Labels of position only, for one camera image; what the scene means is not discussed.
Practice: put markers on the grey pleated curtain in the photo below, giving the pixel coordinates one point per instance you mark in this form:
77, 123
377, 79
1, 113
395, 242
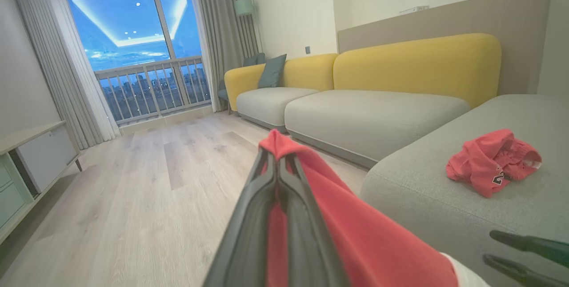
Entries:
58, 69
226, 38

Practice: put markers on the teal throw cushion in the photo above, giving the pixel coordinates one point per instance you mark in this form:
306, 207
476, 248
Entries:
272, 71

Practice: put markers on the wide yellow-backed sofa section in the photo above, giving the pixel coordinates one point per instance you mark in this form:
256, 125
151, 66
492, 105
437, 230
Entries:
378, 118

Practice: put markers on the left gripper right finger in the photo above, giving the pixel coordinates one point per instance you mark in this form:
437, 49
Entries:
306, 247

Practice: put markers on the red shorts with number print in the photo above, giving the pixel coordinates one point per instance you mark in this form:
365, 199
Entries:
480, 162

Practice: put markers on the beige upholstered wall panel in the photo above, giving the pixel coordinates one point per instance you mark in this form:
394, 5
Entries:
444, 18

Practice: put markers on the narrow yellow-backed sofa section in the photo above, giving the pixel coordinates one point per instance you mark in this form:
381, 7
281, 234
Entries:
266, 105

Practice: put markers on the white balcony railing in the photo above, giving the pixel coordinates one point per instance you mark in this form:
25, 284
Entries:
151, 87

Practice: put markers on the grey chaise sofa section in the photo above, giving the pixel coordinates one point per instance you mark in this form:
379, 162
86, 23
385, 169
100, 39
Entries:
444, 216

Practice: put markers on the mint green floor lamp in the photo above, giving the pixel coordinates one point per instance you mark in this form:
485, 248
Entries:
243, 7

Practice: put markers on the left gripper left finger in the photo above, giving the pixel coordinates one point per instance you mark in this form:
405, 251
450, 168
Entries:
244, 242

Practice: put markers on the large glass window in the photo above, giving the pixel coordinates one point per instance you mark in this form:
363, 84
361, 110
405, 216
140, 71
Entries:
124, 29

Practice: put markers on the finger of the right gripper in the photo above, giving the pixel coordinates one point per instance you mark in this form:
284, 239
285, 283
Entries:
533, 247
520, 273

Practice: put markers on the white and green TV cabinet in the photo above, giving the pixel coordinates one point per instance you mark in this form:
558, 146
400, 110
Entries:
40, 158

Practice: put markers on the red jersey with white trim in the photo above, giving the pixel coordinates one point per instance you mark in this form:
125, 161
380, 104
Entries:
364, 238

